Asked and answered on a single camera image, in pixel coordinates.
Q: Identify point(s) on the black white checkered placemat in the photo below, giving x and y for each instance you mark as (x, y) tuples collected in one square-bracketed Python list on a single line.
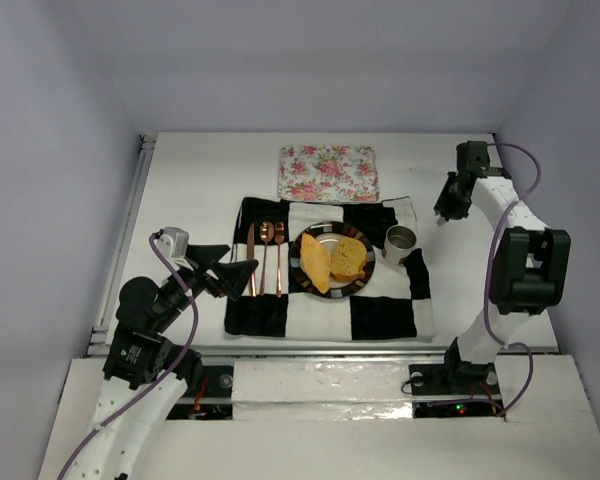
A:
[(396, 304)]

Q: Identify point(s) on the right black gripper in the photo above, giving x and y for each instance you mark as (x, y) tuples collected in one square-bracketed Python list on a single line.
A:
[(450, 198)]

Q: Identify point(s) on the copper spoon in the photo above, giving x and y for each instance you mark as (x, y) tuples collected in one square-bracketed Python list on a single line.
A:
[(266, 233)]

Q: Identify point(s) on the floral rectangular tray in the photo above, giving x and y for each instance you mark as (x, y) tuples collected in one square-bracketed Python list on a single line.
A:
[(328, 174)]

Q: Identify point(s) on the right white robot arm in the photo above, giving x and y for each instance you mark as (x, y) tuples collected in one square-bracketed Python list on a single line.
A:
[(526, 264)]

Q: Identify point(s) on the aluminium frame rail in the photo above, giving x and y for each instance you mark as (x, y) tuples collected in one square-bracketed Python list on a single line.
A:
[(97, 344)]

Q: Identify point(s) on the dark rimmed ceramic plate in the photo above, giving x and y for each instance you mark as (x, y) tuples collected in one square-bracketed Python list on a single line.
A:
[(329, 234)]

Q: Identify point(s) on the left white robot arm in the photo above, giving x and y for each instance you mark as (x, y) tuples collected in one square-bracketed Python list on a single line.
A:
[(145, 373)]

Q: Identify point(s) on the round brown bread piece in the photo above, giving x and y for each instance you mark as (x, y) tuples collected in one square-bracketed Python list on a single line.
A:
[(348, 260)]

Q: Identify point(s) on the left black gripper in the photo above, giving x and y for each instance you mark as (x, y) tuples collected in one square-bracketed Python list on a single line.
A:
[(206, 273)]

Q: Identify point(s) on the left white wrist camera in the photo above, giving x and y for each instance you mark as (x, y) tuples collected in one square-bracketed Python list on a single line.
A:
[(172, 243)]

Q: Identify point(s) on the copper knife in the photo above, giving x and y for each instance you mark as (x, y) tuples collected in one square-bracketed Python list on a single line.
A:
[(251, 256)]

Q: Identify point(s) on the copper fork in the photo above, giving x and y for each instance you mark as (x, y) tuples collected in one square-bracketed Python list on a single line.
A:
[(279, 237)]

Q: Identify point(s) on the metal cup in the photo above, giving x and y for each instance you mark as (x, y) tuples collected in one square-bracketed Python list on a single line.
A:
[(399, 242)]

